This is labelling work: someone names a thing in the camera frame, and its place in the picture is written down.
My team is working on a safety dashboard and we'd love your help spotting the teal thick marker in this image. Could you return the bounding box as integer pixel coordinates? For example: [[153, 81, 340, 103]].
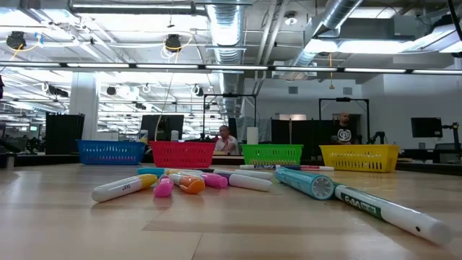
[[274, 166, 335, 202]]

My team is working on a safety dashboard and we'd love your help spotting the thin green Expo marker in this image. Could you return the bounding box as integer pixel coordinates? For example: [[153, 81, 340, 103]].
[[334, 183, 453, 246]]

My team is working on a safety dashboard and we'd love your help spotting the person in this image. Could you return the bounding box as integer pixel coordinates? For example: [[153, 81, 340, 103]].
[[214, 124, 241, 156], [330, 110, 357, 145]]

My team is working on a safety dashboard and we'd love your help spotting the thin blue white marker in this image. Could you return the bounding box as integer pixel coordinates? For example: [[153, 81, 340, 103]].
[[239, 164, 294, 171]]

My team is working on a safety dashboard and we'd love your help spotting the green plastic basket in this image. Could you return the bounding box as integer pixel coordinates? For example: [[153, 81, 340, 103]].
[[240, 144, 304, 166]]

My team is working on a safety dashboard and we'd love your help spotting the small pink cap marker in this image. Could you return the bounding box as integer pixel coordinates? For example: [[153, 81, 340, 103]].
[[153, 174, 175, 198], [180, 172, 229, 189]]

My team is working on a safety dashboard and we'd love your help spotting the red plastic basket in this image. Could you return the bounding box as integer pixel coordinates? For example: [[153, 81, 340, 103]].
[[149, 141, 217, 168]]

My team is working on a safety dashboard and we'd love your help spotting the small purple cap marker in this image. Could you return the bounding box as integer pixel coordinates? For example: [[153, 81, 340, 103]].
[[216, 173, 274, 193]]

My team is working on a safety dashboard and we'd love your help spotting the white LED light strip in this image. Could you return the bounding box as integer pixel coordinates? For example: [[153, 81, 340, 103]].
[[66, 63, 130, 69], [135, 64, 199, 69], [411, 69, 462, 76], [343, 67, 407, 74], [0, 61, 62, 68], [204, 65, 270, 71]]

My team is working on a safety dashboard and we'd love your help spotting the small orange cap marker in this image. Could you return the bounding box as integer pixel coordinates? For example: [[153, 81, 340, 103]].
[[167, 173, 206, 195]]

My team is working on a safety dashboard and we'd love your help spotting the black computer monitor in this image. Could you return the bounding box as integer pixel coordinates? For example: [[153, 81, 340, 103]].
[[139, 114, 186, 142]]

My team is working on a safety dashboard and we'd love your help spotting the black partition screen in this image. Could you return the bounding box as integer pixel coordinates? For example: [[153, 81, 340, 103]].
[[270, 118, 362, 160]]

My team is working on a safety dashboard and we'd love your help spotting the small light-blue cap marker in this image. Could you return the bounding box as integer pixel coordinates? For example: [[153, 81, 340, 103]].
[[136, 167, 167, 178]]

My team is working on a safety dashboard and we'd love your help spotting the blue plastic basket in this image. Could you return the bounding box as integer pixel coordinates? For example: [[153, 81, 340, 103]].
[[76, 139, 147, 166]]

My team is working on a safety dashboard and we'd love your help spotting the yellow plastic basket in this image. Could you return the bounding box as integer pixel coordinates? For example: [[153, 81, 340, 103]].
[[319, 144, 401, 173]]

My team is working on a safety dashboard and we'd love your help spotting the white building column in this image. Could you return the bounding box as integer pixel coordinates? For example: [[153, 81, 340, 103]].
[[69, 71, 100, 142]]

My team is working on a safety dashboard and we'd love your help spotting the black cabinet panel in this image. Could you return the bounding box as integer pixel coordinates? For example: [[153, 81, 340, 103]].
[[45, 113, 86, 155]]

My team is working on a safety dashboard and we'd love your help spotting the small black monitor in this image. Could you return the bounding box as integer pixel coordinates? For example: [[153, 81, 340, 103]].
[[410, 117, 444, 139]]

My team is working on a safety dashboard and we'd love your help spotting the black metal frame stand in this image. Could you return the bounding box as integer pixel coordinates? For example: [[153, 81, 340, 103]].
[[318, 97, 370, 145], [202, 93, 258, 142]]

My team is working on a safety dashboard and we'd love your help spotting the black round device yellow cable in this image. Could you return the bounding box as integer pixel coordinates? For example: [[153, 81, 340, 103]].
[[5, 30, 28, 50], [164, 33, 183, 53]]

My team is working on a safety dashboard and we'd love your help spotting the yellow hanging cord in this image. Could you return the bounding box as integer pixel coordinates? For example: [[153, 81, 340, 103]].
[[327, 53, 335, 90]]

